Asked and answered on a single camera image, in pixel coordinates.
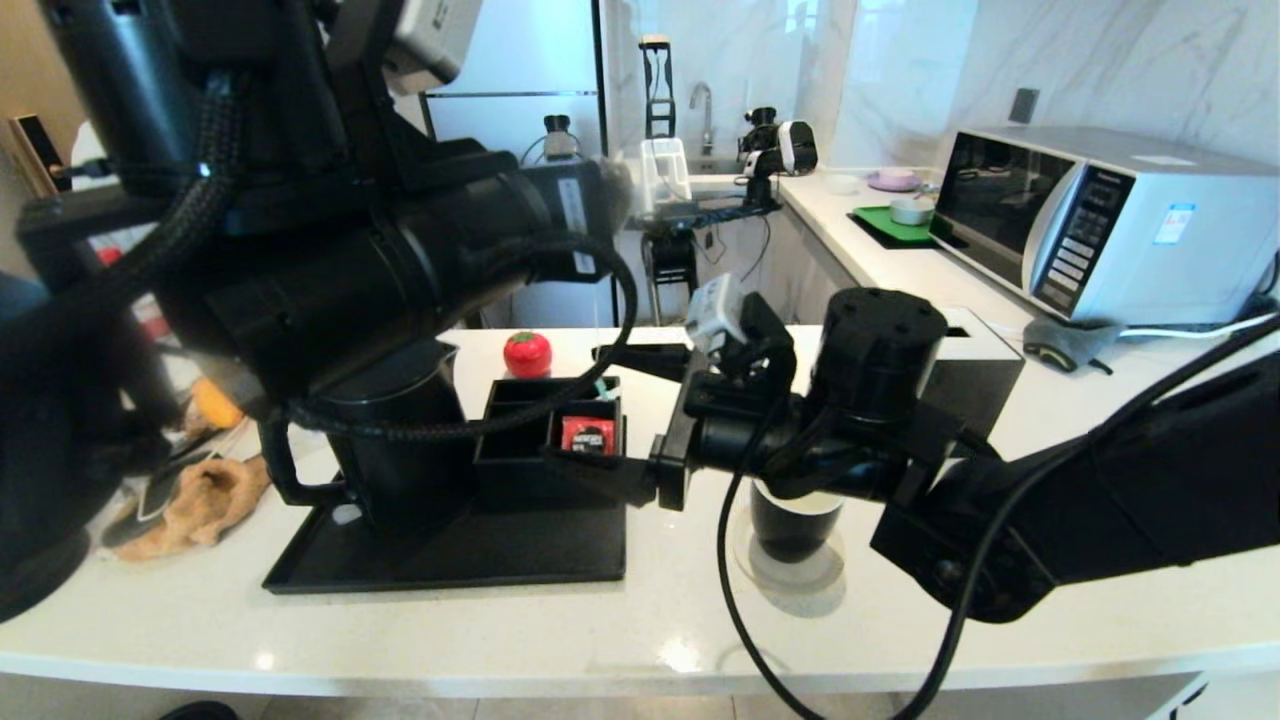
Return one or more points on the white plastic rack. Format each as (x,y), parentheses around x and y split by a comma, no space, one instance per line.
(665,175)

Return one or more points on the grey oven mitt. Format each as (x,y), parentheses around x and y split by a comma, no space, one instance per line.
(1065,345)

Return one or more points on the chrome kitchen faucet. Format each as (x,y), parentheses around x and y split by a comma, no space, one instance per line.
(709,125)

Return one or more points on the red tomato-shaped timer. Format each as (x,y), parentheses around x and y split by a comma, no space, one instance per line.
(527,355)

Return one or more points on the purple plate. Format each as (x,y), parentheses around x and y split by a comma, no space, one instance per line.
(893,182)

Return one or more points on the white small bowl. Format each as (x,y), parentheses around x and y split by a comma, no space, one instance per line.
(842,185)

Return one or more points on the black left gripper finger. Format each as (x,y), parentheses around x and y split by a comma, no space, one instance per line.
(618,185)
(618,225)

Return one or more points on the grey small bowl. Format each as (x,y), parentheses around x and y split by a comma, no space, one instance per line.
(910,213)

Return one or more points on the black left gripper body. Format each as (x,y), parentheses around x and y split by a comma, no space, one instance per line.
(565,220)

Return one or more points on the clear water bottle red cap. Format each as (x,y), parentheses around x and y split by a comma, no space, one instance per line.
(150,322)

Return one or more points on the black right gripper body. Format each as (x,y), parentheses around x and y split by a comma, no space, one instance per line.
(740,420)

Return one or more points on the white round coaster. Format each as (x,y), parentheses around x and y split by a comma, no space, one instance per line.
(800,578)

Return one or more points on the black metal stand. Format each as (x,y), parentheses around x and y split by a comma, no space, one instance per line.
(675,265)

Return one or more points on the black tissue box white lid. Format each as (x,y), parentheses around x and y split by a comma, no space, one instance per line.
(985,380)

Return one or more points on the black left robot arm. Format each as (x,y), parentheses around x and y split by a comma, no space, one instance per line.
(300,250)

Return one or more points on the black mug white inside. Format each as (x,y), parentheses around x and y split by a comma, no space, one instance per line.
(795,535)

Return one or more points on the grey refrigerator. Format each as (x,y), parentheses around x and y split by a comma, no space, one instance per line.
(520,60)

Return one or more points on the black electric kettle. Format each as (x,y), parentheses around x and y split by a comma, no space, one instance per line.
(400,470)

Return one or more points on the black wall socket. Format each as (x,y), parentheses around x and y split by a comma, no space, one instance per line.
(1022,107)

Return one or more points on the brown crumpled cloth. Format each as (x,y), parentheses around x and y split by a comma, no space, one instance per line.
(220,500)

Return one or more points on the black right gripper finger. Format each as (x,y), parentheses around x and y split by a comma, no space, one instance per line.
(610,478)
(650,360)

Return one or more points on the white kitchen cabinet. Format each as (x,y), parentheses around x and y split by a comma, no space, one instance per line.
(820,280)

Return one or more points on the black serving tray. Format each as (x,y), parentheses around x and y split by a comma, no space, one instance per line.
(450,560)

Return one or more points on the red coffee sachet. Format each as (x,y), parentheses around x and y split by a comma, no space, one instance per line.
(588,436)

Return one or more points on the silver microwave oven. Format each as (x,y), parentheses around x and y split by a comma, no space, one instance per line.
(1200,250)

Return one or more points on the black device with green light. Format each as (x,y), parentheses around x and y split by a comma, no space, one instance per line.
(558,135)

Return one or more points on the black compartment organizer box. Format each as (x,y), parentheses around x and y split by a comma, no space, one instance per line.
(520,450)

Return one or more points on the yellow toy corn cob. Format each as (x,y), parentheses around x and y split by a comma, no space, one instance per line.
(215,405)

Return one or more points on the black white robot device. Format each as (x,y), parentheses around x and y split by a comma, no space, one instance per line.
(785,150)

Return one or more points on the green tray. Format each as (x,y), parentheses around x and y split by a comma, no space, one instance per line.
(875,225)

